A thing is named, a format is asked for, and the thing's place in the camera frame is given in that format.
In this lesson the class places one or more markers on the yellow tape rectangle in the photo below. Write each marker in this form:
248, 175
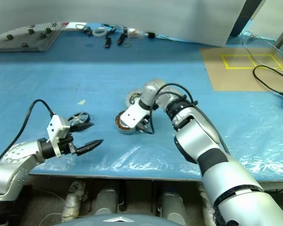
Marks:
224, 60

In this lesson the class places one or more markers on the white backdrop board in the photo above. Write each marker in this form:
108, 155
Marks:
132, 11

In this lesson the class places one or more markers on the small black connector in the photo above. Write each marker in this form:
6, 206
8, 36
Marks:
151, 34

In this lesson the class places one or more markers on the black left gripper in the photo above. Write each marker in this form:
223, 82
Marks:
67, 146

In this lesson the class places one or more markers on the small black peg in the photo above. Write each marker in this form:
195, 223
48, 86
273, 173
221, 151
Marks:
31, 30
47, 30
9, 37
42, 35
24, 44

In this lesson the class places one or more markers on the grey rounded cylinder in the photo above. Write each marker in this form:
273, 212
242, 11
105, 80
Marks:
174, 207
107, 202

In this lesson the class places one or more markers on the brown cardboard sheet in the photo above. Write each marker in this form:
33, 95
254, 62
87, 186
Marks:
226, 77

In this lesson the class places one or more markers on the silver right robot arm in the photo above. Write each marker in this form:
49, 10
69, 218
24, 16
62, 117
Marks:
210, 146

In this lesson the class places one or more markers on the foil wrapped pipe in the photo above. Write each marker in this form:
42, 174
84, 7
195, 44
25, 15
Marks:
74, 200
206, 207

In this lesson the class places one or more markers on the clear plastic bag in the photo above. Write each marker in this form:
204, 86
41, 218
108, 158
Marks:
134, 33

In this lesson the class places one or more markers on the grey studded pegboard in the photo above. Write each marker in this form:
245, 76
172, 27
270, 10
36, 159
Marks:
19, 30

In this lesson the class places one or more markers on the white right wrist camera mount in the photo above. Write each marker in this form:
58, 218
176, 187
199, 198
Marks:
134, 114

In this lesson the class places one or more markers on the grey robot torso with chevron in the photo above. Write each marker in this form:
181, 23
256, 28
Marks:
118, 221

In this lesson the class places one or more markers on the silver spoked rotor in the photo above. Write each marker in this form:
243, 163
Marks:
79, 117

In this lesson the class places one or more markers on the small pale paper scrap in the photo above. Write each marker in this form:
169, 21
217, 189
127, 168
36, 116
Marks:
82, 102

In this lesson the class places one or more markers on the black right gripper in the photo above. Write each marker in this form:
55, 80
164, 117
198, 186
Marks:
145, 123

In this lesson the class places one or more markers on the blue plastic table cover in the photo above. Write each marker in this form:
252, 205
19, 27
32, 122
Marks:
108, 70

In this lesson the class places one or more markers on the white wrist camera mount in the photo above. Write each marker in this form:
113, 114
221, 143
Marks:
56, 126
134, 114

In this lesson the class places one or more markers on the white card with red edge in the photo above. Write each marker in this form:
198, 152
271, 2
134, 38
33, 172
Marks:
64, 26

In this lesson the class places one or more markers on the white round motor lid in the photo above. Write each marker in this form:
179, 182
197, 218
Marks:
132, 99

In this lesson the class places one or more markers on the dark slanted post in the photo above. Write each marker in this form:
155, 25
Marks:
241, 18

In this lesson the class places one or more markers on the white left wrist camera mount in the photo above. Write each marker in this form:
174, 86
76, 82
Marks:
56, 126

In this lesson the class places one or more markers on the black clip tool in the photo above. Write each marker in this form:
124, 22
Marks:
121, 38
107, 42

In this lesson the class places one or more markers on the motor housing with copper windings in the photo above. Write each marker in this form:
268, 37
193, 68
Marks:
123, 128

